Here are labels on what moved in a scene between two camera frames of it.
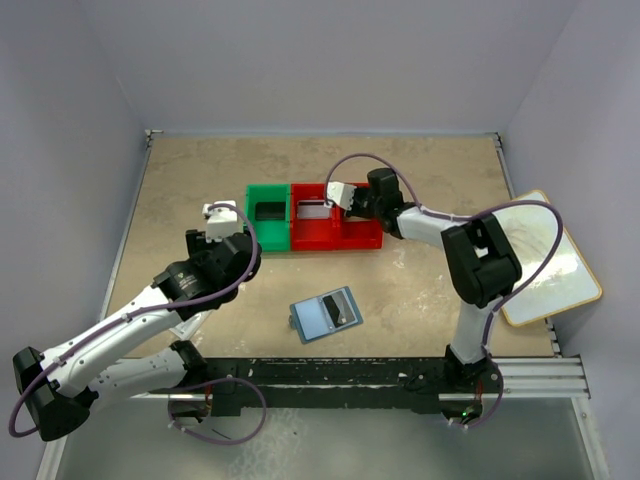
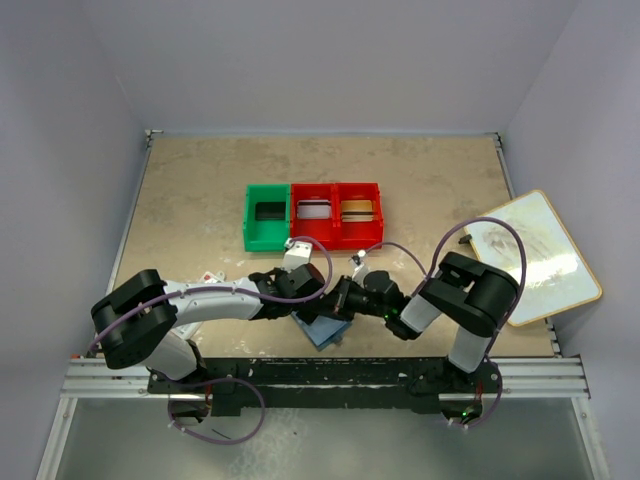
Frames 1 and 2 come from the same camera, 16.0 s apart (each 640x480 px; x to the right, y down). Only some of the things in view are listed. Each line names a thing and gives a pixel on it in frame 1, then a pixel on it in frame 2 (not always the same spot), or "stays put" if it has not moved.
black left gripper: x=198 y=246 -> x=278 y=272
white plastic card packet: x=188 y=327 stays put
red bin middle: x=312 y=234 stays put
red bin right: x=357 y=232 stays put
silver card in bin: x=312 y=209 stays put
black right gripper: x=353 y=211 -> x=336 y=305
